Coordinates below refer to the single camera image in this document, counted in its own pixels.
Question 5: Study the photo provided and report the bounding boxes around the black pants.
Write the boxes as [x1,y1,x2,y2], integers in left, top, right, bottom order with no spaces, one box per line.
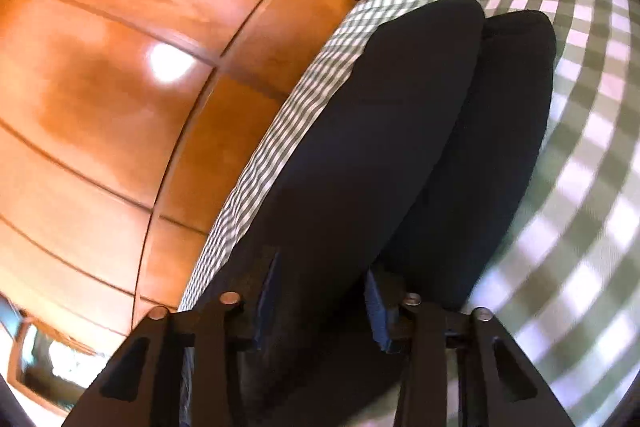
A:
[203,0,556,426]

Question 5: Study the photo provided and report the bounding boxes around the wooden framed window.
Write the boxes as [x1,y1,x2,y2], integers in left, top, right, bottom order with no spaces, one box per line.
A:
[1,298,106,418]

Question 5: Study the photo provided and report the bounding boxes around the orange wooden wardrobe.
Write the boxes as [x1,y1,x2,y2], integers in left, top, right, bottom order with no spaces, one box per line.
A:
[1,0,354,349]

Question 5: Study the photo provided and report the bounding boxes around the green white checkered bedsheet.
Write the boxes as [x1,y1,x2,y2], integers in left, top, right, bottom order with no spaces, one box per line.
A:
[180,0,639,426]

